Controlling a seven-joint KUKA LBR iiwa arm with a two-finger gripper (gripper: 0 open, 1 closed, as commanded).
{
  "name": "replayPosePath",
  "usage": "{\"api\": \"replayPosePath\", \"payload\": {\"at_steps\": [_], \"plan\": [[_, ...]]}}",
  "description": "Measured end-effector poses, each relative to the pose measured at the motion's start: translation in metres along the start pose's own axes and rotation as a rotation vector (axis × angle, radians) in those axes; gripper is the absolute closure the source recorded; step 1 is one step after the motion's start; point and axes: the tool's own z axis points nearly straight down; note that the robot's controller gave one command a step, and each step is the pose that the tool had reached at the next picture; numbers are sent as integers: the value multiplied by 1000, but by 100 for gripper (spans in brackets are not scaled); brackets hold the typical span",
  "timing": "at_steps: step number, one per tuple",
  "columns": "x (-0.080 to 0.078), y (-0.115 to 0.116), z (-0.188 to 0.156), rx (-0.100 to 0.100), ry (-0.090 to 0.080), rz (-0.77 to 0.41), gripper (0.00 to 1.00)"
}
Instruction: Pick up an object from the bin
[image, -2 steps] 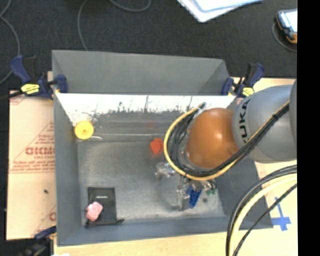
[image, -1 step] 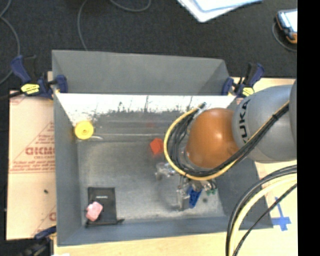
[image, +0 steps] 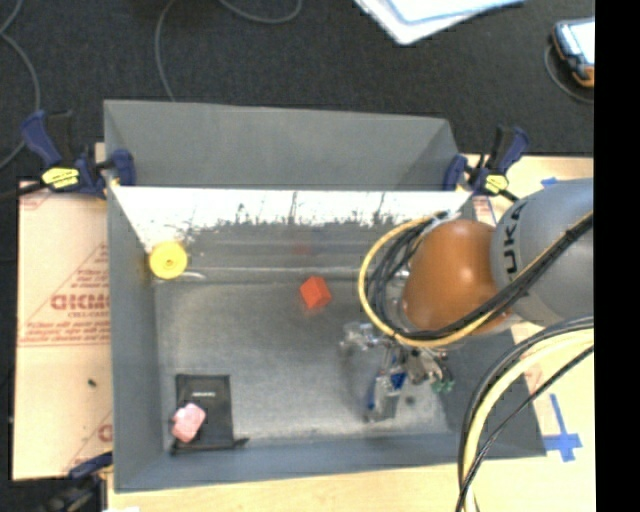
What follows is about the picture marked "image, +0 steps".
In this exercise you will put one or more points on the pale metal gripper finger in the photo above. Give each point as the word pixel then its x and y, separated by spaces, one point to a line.
pixel 375 405
pixel 391 400

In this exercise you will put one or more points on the grey metal bin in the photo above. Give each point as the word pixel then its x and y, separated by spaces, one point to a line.
pixel 280 365

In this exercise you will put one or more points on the red cube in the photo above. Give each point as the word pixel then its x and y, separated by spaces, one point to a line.
pixel 315 292

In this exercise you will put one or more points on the black flat case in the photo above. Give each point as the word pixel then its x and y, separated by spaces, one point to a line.
pixel 217 400

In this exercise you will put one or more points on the pink soft lump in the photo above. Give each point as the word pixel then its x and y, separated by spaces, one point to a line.
pixel 188 422

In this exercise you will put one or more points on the yellow round spool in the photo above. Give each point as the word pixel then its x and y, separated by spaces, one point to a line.
pixel 168 260

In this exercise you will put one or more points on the brown cardboard board red print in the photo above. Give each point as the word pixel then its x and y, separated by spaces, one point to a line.
pixel 60 360

